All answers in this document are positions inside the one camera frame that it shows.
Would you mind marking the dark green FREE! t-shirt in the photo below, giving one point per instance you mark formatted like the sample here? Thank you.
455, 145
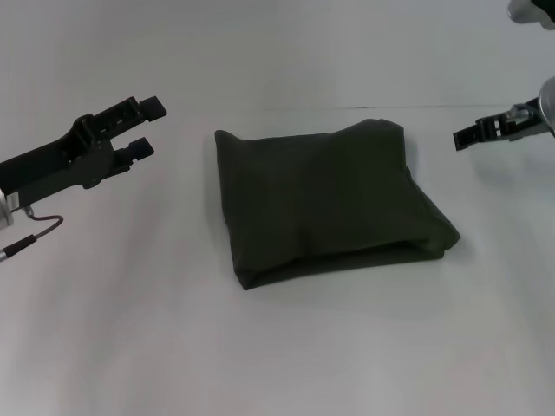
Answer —
329, 199

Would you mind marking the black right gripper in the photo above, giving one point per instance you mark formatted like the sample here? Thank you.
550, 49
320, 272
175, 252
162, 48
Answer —
520, 123

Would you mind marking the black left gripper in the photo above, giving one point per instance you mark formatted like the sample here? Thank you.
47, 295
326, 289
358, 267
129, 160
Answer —
56, 160

